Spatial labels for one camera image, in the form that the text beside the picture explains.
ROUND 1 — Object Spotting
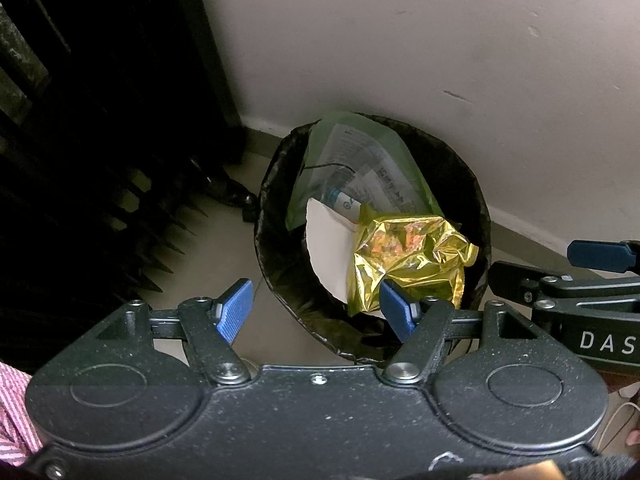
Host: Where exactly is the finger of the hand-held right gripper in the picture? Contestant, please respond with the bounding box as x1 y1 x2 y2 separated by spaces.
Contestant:
566 239 640 274
489 260 640 312

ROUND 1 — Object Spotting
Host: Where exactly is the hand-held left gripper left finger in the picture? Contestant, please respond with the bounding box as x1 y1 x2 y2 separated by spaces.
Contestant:
92 278 254 386

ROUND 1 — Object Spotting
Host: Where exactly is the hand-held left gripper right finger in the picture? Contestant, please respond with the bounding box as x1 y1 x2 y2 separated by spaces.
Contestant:
378 280 539 386

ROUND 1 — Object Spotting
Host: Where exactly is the large gold foil bag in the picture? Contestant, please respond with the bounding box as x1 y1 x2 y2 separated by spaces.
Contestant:
347 213 480 319

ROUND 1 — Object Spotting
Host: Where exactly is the black lined trash bin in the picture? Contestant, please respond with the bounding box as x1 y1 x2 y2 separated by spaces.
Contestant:
253 112 494 366

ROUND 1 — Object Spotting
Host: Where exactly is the green plastic bag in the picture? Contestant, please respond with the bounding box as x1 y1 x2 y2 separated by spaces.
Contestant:
287 110 444 229

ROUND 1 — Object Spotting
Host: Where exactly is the white paper sheet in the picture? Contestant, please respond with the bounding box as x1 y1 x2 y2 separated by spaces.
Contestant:
304 197 362 307

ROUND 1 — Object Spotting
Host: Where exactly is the blue white packet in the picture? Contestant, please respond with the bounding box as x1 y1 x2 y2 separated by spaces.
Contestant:
325 187 364 224

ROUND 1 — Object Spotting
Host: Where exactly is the black metal rack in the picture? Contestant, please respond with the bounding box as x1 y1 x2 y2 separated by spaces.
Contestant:
0 0 247 377

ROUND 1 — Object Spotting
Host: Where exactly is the white cable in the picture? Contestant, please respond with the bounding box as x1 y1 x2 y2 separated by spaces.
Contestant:
596 399 640 457

